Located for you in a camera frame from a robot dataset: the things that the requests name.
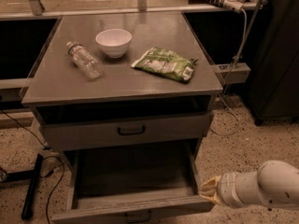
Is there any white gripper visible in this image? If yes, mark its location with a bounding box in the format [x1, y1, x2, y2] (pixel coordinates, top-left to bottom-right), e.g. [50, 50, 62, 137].
[200, 172, 260, 208]

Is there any grey drawer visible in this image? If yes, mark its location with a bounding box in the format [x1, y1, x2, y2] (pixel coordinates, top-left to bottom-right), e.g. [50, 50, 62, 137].
[40, 111, 213, 151]
[52, 141, 213, 224]

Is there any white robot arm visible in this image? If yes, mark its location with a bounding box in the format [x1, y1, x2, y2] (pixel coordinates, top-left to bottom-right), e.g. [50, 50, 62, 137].
[199, 161, 299, 211]

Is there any green chip bag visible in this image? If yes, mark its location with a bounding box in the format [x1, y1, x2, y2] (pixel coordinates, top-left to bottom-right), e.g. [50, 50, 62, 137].
[131, 47, 197, 83]

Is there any white ceramic bowl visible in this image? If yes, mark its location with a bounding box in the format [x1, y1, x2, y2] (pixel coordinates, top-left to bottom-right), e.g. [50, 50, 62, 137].
[95, 29, 133, 58]

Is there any grey top drawer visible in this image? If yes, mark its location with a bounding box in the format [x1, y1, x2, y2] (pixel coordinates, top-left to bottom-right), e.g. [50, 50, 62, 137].
[40, 111, 213, 151]

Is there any black floor cable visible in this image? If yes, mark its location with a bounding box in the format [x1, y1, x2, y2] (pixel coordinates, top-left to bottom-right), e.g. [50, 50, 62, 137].
[0, 109, 65, 224]

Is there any dark cabinet at right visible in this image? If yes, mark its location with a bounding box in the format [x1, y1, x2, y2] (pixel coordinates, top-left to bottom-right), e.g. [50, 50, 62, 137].
[246, 0, 299, 126]

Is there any clear plastic water bottle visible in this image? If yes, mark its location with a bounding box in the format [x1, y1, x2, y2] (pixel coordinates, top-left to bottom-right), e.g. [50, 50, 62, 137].
[66, 42, 104, 79]

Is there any black metal stand foot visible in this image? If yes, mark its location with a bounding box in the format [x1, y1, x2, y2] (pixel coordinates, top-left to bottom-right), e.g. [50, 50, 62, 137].
[0, 154, 44, 220]

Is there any grey drawer cabinet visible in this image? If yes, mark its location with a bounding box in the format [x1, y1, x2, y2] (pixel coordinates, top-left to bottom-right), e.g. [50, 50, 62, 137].
[20, 11, 224, 224]

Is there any white power cable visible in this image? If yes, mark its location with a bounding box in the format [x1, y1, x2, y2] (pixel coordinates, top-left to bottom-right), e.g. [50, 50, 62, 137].
[209, 7, 249, 137]

